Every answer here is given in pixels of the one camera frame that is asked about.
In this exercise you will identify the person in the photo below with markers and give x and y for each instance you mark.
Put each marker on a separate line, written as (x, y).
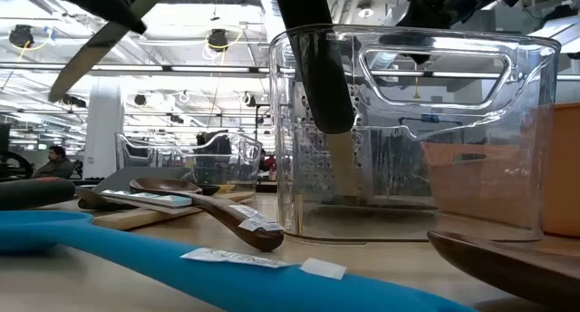
(56, 164)

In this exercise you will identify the small blue silicone spoon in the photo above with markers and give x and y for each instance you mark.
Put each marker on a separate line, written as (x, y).
(226, 275)

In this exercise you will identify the grey square turner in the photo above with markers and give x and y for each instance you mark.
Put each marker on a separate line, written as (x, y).
(36, 194)

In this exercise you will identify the tall clear plastic bin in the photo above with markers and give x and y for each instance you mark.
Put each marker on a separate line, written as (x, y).
(521, 76)

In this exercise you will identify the yellow silicone spatula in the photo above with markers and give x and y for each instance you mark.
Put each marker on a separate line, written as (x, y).
(226, 188)

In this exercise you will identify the orange plastic bin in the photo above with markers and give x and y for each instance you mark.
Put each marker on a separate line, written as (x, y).
(562, 167)

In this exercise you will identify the steel box grater black top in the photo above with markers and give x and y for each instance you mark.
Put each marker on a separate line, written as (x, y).
(312, 167)

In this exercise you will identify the white building column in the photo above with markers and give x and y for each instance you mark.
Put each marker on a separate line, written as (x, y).
(103, 130)

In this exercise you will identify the black round turner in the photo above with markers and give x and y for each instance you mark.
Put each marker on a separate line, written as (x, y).
(317, 76)

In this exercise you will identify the narrow wooden slotted spatula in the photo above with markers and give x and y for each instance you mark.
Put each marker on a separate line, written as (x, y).
(136, 219)

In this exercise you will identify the wide clear plastic bin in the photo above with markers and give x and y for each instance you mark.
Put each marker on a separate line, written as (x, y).
(244, 153)

